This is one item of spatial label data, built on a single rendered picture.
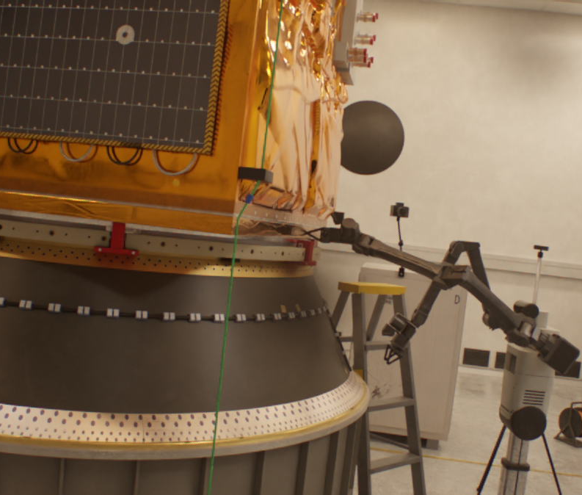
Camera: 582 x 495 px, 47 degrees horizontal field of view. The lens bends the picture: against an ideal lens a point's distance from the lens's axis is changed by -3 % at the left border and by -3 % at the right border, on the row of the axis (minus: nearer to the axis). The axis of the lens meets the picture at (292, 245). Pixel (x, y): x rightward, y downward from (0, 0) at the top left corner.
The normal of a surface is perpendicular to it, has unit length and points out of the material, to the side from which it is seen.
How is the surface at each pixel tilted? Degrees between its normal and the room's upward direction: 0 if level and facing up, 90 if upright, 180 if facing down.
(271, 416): 43
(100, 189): 90
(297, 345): 62
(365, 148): 90
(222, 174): 94
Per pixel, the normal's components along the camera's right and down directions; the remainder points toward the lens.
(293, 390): 0.75, -0.37
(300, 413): 0.61, -0.66
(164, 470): 0.43, 0.07
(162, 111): -0.17, 0.00
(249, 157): 0.65, 0.11
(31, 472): 0.14, 0.04
